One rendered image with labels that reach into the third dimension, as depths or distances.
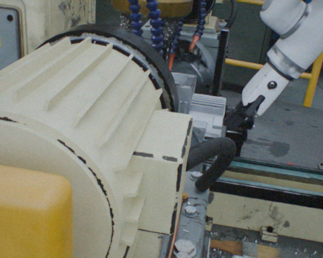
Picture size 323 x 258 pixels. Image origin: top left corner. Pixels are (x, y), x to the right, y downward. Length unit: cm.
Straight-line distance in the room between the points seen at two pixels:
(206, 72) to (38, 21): 54
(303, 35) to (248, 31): 329
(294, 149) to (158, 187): 126
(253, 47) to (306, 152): 271
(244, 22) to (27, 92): 389
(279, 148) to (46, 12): 97
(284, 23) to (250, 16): 328
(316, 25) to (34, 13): 54
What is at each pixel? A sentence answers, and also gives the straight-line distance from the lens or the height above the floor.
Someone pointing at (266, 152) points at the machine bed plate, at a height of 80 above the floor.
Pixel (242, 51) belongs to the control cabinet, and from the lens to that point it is 422.
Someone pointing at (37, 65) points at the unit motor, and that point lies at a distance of 38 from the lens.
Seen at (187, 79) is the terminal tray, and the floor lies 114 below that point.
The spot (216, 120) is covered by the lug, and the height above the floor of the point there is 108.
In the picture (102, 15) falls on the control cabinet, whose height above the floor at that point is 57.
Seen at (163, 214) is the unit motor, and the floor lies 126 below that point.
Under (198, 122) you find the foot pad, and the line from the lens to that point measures 97.
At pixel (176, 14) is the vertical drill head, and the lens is 91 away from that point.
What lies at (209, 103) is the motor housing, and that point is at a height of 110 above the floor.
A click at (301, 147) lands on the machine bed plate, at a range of 159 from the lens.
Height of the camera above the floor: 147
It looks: 26 degrees down
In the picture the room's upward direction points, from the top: 6 degrees clockwise
